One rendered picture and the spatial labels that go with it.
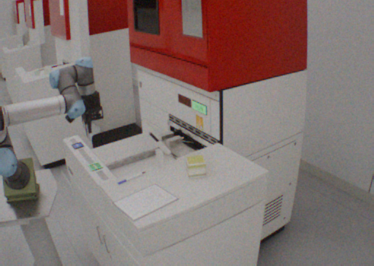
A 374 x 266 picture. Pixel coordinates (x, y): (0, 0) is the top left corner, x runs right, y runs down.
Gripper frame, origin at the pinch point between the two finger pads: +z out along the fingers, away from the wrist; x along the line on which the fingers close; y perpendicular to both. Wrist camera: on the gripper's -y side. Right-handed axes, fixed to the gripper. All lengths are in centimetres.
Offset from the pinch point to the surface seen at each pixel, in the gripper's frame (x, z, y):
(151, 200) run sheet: -38.0, 13.7, 8.7
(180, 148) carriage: 5, 22, 50
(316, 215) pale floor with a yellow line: -20, 110, 159
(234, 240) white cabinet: -50, 44, 40
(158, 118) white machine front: 41, 20, 59
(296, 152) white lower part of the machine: -15, 42, 123
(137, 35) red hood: 52, -31, 54
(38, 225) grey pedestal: 14, 45, -35
